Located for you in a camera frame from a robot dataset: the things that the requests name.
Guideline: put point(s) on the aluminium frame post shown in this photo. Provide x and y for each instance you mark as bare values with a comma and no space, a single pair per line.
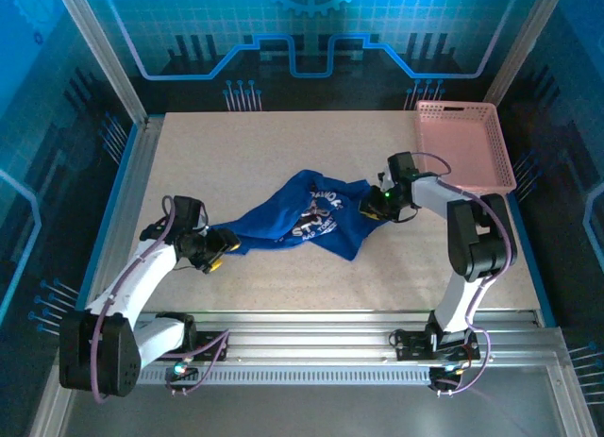
101,55
524,40

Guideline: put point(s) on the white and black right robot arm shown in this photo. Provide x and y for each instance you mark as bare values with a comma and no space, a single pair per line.
476,248

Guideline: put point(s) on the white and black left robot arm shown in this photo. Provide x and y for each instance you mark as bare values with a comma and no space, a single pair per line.
146,272

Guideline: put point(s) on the aluminium side rail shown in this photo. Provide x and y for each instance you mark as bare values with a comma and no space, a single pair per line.
127,196

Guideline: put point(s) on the blue printed t-shirt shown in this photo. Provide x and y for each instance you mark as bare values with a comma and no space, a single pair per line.
283,215

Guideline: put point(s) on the small lit controller board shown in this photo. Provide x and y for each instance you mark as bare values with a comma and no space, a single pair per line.
450,371
179,370

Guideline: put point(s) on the pink perforated plastic basket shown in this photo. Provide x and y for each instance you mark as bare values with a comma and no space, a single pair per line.
462,139

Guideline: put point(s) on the aluminium mounting rail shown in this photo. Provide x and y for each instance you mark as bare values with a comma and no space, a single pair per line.
307,342

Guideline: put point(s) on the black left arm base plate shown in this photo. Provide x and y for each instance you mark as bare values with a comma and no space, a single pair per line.
203,339

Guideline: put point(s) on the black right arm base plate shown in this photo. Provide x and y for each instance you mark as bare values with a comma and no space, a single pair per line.
410,347

